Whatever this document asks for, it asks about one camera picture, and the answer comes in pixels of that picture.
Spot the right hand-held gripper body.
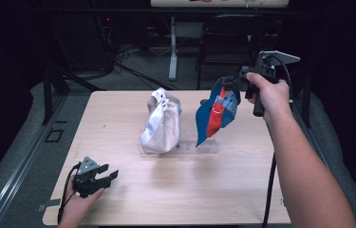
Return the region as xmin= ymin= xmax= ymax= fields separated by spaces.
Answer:
xmin=245 ymin=50 xmax=302 ymax=118

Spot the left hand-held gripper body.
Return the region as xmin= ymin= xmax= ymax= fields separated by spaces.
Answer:
xmin=72 ymin=156 xmax=103 ymax=200

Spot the blue and orange cap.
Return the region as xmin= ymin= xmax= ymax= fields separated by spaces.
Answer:
xmin=195 ymin=75 xmax=242 ymax=148

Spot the clear acrylic peg rack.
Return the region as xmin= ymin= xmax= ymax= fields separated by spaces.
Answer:
xmin=138 ymin=127 xmax=220 ymax=156

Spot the white cap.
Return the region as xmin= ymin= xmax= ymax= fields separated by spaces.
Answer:
xmin=139 ymin=87 xmax=183 ymax=156

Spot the person's right hand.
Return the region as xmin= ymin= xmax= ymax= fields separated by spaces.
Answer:
xmin=246 ymin=72 xmax=292 ymax=120

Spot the person's left hand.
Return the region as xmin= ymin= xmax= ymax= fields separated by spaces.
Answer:
xmin=58 ymin=188 xmax=105 ymax=228

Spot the black folding chair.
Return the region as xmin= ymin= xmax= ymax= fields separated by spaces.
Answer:
xmin=196 ymin=13 xmax=268 ymax=91

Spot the grey tape strip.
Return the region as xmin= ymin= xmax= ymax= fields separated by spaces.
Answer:
xmin=35 ymin=198 xmax=62 ymax=213

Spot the white desk leg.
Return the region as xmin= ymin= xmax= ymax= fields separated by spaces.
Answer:
xmin=168 ymin=15 xmax=179 ymax=82

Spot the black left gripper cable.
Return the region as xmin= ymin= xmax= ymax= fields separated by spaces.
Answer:
xmin=56 ymin=162 xmax=83 ymax=224

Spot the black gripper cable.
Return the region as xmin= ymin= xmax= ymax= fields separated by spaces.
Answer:
xmin=260 ymin=54 xmax=294 ymax=228
xmin=56 ymin=162 xmax=83 ymax=224

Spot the bundle of floor cables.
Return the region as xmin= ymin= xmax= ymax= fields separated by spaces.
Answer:
xmin=112 ymin=44 xmax=181 ymax=91

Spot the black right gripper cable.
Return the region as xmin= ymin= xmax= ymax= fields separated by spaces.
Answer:
xmin=260 ymin=54 xmax=294 ymax=228

